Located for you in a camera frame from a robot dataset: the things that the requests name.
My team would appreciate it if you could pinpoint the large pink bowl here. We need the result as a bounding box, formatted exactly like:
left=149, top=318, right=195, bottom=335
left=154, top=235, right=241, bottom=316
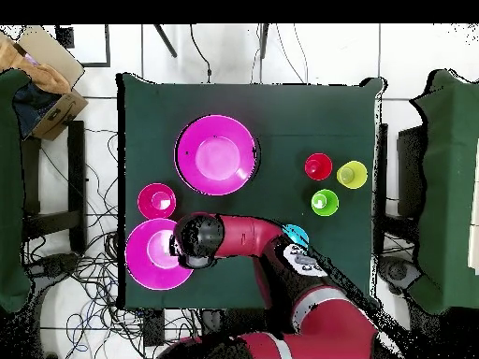
left=173, top=114, right=259, bottom=196
left=124, top=217, right=195, bottom=292

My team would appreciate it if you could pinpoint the small blue bowl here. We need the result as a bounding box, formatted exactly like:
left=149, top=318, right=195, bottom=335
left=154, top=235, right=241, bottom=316
left=282, top=223, right=311, bottom=250

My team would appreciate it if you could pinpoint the red cup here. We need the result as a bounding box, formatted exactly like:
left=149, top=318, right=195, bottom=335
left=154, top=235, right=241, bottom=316
left=303, top=151, right=334, bottom=181

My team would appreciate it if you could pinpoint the green cup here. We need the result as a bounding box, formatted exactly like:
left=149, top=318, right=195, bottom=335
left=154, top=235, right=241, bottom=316
left=311, top=189, right=341, bottom=217

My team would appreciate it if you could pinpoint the crimson bowl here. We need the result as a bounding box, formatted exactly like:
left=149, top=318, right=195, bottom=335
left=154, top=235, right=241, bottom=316
left=137, top=182, right=178, bottom=220

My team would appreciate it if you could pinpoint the dark green tablecloth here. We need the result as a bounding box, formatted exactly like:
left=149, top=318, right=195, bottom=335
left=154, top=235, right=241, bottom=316
left=116, top=71, right=388, bottom=311

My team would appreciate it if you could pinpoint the yellow cup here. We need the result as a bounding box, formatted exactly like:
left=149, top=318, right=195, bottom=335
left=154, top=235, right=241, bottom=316
left=335, top=160, right=369, bottom=191

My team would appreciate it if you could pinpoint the black floor box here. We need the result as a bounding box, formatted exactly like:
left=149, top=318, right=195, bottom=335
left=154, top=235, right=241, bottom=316
left=142, top=309, right=167, bottom=348

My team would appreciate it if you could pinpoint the black tripod leg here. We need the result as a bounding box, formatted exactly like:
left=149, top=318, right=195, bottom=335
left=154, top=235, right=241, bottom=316
left=258, top=23, right=270, bottom=60
left=152, top=23, right=179, bottom=59

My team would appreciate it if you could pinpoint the black rounded floor base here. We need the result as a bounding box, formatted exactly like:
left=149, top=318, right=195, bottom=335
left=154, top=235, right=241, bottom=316
left=35, top=252, right=81, bottom=278

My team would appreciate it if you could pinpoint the cardboard box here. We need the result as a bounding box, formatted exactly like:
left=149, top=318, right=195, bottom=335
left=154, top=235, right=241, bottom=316
left=0, top=24, right=90, bottom=142

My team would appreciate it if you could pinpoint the green side table cloth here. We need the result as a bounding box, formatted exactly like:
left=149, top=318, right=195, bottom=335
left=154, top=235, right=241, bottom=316
left=409, top=68, right=479, bottom=315
left=0, top=68, right=33, bottom=313

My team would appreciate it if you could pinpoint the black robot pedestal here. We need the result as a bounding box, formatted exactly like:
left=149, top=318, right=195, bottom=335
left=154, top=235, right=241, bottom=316
left=201, top=309, right=270, bottom=337

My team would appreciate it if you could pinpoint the black cable with plug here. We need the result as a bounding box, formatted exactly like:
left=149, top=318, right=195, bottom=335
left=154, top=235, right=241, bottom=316
left=188, top=23, right=213, bottom=84

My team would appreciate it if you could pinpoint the tangle of black cables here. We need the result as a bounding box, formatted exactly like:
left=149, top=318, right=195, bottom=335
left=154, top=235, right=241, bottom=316
left=22, top=126, right=203, bottom=359

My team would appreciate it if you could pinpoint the black stool frame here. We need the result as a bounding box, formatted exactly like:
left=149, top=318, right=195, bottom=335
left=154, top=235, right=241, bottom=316
left=20, top=120, right=88, bottom=255

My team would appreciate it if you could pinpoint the black square frame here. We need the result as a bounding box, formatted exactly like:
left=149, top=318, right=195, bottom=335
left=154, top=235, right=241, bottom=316
left=55, top=23, right=112, bottom=68

